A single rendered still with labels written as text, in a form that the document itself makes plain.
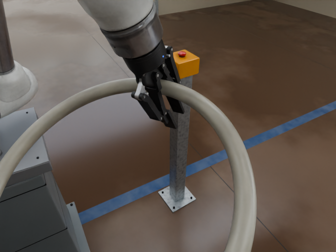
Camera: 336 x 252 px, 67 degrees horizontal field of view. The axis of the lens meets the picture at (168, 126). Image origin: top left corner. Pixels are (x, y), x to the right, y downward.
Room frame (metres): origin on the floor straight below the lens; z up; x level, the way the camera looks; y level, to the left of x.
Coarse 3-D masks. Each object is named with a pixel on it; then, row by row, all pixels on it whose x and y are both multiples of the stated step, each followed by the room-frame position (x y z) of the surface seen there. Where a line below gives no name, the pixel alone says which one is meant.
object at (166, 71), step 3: (162, 63) 0.44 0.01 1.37; (159, 66) 0.44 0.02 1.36; (162, 66) 0.44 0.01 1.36; (165, 66) 0.45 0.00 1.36; (162, 69) 0.44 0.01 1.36; (165, 69) 0.45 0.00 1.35; (162, 72) 0.45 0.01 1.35; (165, 72) 0.45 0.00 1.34; (168, 72) 0.46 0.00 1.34; (165, 75) 0.45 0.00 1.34; (168, 75) 0.46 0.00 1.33; (162, 78) 0.46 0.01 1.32; (165, 78) 0.46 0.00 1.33; (168, 78) 0.46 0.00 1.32; (171, 78) 0.47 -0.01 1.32
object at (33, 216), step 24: (24, 192) 0.61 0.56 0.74; (48, 192) 0.65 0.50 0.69; (0, 216) 0.55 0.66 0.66; (24, 216) 0.59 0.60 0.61; (48, 216) 0.62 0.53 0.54; (72, 216) 0.94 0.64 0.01; (0, 240) 0.53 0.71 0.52; (24, 240) 0.56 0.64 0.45; (48, 240) 0.60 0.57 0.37; (72, 240) 0.65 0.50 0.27
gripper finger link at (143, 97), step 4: (132, 92) 0.39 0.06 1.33; (132, 96) 0.39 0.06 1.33; (140, 96) 0.38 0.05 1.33; (144, 96) 0.38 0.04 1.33; (148, 96) 0.40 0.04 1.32; (140, 100) 0.40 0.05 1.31; (144, 100) 0.38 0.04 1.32; (148, 100) 0.39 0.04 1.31; (140, 104) 0.41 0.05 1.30; (144, 104) 0.40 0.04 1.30; (148, 104) 0.39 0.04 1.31; (152, 104) 0.40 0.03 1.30; (144, 108) 0.41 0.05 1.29; (148, 108) 0.40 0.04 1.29; (152, 108) 0.40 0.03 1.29; (156, 108) 0.41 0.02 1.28; (148, 112) 0.41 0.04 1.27; (152, 112) 0.41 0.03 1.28; (156, 112) 0.41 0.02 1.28; (152, 116) 0.42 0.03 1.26; (156, 116) 0.41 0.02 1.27; (160, 116) 0.42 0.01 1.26; (160, 120) 0.42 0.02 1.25
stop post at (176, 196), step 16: (176, 64) 1.04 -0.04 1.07; (192, 64) 1.07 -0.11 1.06; (176, 112) 1.07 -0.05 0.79; (176, 128) 1.07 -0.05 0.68; (176, 144) 1.06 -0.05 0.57; (176, 160) 1.06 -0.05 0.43; (176, 176) 1.06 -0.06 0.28; (160, 192) 1.14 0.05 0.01; (176, 192) 1.07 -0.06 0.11; (176, 208) 1.01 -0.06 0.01
